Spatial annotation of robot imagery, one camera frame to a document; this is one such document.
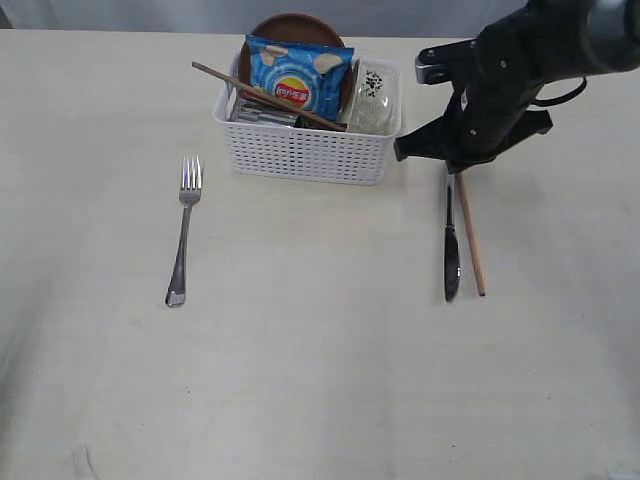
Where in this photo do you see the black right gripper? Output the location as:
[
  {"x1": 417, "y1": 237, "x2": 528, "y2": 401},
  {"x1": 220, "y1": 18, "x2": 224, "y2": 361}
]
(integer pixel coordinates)
[{"x1": 394, "y1": 81, "x2": 553, "y2": 173}]

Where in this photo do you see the brown wooden chopstick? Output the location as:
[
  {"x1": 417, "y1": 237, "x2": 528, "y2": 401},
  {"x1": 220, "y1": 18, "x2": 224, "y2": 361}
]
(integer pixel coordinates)
[
  {"x1": 191, "y1": 61, "x2": 346, "y2": 132},
  {"x1": 456, "y1": 173, "x2": 486, "y2": 297}
]

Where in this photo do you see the silver table knife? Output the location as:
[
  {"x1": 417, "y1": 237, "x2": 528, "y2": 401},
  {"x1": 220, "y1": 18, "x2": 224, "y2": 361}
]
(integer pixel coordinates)
[{"x1": 444, "y1": 174, "x2": 460, "y2": 302}]

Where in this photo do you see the silver fork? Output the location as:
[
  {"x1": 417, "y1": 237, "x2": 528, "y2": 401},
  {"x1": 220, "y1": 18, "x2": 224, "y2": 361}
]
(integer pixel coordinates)
[{"x1": 165, "y1": 156, "x2": 203, "y2": 308}]

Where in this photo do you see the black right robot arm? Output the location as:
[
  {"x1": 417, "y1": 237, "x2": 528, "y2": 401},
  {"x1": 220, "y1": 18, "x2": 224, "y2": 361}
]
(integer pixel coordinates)
[{"x1": 394, "y1": 1, "x2": 639, "y2": 174}]

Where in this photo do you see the white patterned ceramic bowl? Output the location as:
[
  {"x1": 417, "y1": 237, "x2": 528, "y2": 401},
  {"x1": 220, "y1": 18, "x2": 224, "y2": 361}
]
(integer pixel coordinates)
[{"x1": 347, "y1": 58, "x2": 400, "y2": 136}]

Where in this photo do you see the blue chips bag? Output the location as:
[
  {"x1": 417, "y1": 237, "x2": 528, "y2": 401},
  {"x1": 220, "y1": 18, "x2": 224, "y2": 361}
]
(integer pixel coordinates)
[{"x1": 246, "y1": 35, "x2": 354, "y2": 121}]

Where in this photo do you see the white perforated plastic basket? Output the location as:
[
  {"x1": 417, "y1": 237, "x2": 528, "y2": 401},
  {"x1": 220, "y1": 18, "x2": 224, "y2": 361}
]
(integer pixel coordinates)
[{"x1": 213, "y1": 57, "x2": 401, "y2": 185}]

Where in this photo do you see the shiny steel cup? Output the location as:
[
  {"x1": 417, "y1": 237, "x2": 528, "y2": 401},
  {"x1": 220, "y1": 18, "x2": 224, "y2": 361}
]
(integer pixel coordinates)
[{"x1": 230, "y1": 98, "x2": 301, "y2": 128}]

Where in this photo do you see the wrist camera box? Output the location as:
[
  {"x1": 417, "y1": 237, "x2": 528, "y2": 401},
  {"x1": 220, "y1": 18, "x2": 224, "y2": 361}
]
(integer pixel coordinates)
[{"x1": 415, "y1": 40, "x2": 476, "y2": 85}]

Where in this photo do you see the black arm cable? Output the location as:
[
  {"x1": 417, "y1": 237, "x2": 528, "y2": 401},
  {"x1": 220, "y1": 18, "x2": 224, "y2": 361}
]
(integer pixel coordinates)
[{"x1": 529, "y1": 77, "x2": 589, "y2": 109}]

